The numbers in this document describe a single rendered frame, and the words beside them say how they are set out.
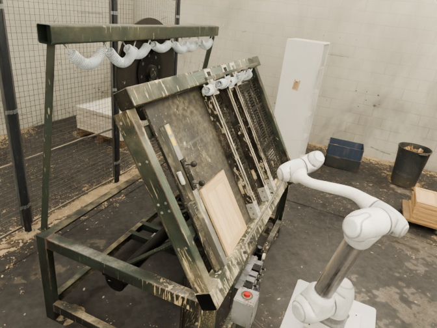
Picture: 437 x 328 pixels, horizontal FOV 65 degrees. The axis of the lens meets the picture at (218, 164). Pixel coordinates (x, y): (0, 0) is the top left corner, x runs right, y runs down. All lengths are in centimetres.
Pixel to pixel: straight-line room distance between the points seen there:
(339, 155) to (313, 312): 467
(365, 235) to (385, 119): 574
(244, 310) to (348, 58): 580
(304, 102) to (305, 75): 44
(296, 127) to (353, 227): 451
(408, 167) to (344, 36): 263
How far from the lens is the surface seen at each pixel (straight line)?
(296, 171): 198
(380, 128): 732
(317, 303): 198
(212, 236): 217
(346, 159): 643
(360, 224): 163
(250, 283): 241
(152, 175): 185
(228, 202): 247
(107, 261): 245
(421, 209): 512
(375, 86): 717
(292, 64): 589
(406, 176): 642
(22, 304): 345
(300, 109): 596
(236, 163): 261
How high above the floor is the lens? 236
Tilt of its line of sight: 24 degrees down
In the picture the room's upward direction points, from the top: 7 degrees clockwise
